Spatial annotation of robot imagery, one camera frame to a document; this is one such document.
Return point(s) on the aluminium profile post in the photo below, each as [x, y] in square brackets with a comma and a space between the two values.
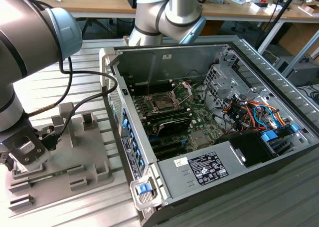
[302, 53]

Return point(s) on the green RAM stick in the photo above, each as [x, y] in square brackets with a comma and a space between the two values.
[58, 173]

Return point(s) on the black slanted stand pole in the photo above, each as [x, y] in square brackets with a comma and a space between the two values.
[276, 20]

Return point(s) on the open black PC case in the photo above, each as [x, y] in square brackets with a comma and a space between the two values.
[139, 62]

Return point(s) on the grey computer box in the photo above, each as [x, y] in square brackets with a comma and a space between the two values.
[304, 73]

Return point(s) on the grey plastic parts rack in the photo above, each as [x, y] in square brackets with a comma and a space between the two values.
[74, 159]

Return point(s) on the large brown cardboard box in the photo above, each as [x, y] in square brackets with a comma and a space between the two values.
[294, 37]

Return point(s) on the black graphics card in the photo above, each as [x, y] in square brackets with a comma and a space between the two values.
[174, 127]

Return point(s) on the black expansion slot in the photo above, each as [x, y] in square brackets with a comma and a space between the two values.
[169, 152]
[164, 143]

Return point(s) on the green motherboard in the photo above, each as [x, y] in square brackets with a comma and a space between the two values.
[202, 119]

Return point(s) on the wooden desk white frame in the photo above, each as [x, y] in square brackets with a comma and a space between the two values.
[104, 2]
[224, 11]

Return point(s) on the CPU socket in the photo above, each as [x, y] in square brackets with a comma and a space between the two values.
[162, 102]

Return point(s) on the grey power supply unit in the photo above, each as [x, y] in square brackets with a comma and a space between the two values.
[179, 182]

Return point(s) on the small cardboard box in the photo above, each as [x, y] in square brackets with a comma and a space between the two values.
[308, 10]

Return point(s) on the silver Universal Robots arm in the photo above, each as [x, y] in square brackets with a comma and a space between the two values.
[30, 45]

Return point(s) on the perforated metal drive cage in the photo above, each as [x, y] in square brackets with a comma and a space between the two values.
[224, 84]

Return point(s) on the grey chipset heatsink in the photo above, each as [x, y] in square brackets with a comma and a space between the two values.
[200, 138]

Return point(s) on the blue case release latch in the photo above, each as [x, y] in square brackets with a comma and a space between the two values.
[143, 188]

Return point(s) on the hard disk in blue carrier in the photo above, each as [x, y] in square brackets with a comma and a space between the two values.
[269, 137]

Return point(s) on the small white box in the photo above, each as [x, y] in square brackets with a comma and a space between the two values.
[259, 7]

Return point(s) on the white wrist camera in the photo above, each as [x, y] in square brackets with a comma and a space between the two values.
[25, 148]

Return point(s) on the black RAM slot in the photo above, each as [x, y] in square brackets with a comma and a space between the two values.
[172, 116]
[154, 85]
[167, 112]

